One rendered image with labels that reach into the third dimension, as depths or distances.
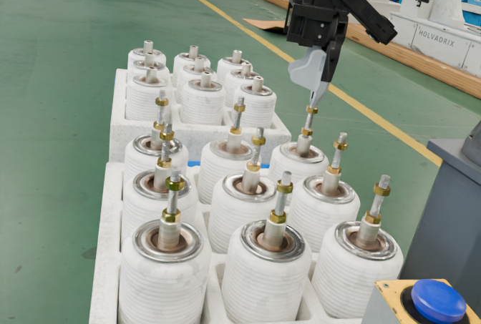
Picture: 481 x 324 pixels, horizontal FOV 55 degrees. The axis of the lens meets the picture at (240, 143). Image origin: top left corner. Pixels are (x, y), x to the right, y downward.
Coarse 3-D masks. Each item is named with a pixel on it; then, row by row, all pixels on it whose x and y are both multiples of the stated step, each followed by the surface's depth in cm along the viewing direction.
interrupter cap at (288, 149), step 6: (282, 144) 77; (288, 144) 78; (294, 144) 78; (282, 150) 75; (288, 150) 76; (294, 150) 76; (312, 150) 77; (318, 150) 77; (288, 156) 73; (294, 156) 74; (300, 156) 75; (306, 156) 75; (312, 156) 75; (318, 156) 75; (324, 156) 75; (306, 162) 72; (312, 162) 73; (318, 162) 73
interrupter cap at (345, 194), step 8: (312, 176) 68; (320, 176) 68; (304, 184) 65; (312, 184) 66; (320, 184) 67; (344, 184) 67; (312, 192) 63; (320, 192) 64; (336, 192) 65; (344, 192) 65; (352, 192) 65; (320, 200) 62; (328, 200) 62; (336, 200) 63; (344, 200) 63; (352, 200) 64
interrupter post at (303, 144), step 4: (300, 136) 75; (300, 140) 74; (304, 140) 74; (308, 140) 74; (300, 144) 74; (304, 144) 74; (308, 144) 74; (296, 148) 75; (300, 148) 75; (304, 148) 74; (308, 148) 75; (296, 152) 75; (300, 152) 75; (304, 152) 75
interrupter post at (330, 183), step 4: (328, 172) 64; (340, 172) 64; (324, 176) 65; (328, 176) 64; (332, 176) 63; (336, 176) 63; (340, 176) 64; (324, 180) 64; (328, 180) 64; (332, 180) 64; (336, 180) 64; (324, 184) 65; (328, 184) 64; (332, 184) 64; (336, 184) 64; (324, 188) 65; (328, 188) 64; (332, 188) 64; (336, 188) 65; (328, 192) 65; (332, 192) 65
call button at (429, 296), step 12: (420, 288) 36; (432, 288) 36; (444, 288) 37; (420, 300) 35; (432, 300) 35; (444, 300) 35; (456, 300) 35; (420, 312) 36; (432, 312) 34; (444, 312) 34; (456, 312) 34
